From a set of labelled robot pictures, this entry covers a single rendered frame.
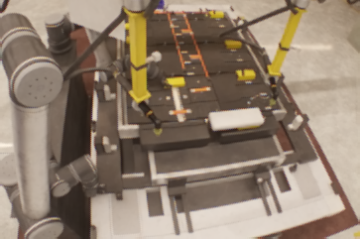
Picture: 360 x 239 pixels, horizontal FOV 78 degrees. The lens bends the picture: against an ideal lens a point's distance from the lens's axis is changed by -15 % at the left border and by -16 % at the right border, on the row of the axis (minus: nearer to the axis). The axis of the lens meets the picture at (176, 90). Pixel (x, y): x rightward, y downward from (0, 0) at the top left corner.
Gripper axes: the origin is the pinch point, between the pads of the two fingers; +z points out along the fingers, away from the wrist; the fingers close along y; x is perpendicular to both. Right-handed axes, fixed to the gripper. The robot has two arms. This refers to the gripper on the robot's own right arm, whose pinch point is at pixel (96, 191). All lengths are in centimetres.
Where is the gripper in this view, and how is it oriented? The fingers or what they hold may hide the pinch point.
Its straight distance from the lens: 168.0
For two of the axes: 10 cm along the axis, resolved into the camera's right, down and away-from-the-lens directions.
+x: 1.8, 7.2, -6.8
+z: -0.7, 6.9, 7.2
